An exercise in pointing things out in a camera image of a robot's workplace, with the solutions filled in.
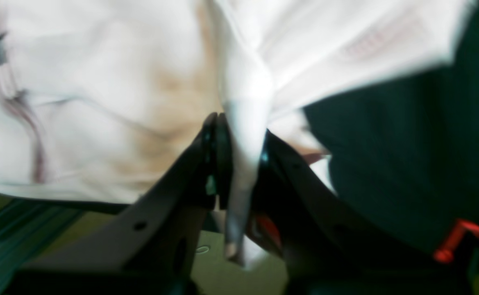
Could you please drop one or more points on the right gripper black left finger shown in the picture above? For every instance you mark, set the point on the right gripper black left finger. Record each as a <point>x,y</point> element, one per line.
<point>149,248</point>

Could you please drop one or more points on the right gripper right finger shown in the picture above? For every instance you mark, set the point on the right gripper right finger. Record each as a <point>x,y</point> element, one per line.
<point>328,248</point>

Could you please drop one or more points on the pink T-shirt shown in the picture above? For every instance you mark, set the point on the pink T-shirt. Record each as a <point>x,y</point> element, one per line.
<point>99,97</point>

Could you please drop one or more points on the red clamp right edge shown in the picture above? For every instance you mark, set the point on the red clamp right edge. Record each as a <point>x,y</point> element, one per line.
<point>445,253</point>

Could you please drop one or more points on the black table cloth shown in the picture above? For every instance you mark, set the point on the black table cloth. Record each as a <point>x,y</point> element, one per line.
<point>405,144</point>

